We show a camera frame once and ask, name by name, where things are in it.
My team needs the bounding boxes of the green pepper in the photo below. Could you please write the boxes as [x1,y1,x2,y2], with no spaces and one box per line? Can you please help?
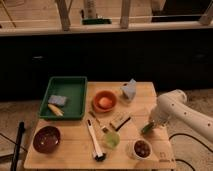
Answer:
[141,122,154,134]

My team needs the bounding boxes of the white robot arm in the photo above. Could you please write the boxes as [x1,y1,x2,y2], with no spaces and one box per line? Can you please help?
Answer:
[149,89,213,143]

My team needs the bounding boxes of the orange bowl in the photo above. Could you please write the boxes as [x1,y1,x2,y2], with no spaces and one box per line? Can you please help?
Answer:
[92,90,117,113]

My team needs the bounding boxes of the purple bowl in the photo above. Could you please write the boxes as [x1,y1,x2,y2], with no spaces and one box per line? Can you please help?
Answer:
[33,126,61,154]

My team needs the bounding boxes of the orange fruit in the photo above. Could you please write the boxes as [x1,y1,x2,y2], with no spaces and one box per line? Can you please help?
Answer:
[99,97,112,109]

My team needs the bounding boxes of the green plastic tray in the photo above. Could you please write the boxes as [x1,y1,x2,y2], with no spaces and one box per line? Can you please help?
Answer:
[39,76,87,120]

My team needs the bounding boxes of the wooden block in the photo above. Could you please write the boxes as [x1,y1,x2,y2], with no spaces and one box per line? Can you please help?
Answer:
[110,114,131,131]

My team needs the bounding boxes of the blue sponge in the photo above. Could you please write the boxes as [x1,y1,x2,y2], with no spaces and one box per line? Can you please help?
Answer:
[48,95,67,106]

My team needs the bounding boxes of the yellow corn cob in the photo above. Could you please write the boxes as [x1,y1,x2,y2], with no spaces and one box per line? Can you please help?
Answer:
[48,104,63,116]

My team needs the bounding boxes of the green object on shelf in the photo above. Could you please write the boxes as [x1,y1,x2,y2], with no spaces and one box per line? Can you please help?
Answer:
[82,18,112,25]

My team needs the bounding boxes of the white cup with dark contents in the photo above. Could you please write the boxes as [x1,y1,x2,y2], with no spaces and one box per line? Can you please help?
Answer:
[129,139,152,160]

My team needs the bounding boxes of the black pole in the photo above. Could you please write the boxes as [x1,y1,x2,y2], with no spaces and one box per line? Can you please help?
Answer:
[10,122,25,171]

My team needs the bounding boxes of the white handled brush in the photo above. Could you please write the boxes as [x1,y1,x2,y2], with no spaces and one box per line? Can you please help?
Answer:
[87,120,106,161]

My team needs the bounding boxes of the black cable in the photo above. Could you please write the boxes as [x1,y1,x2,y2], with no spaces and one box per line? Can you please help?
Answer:
[168,132,213,171]

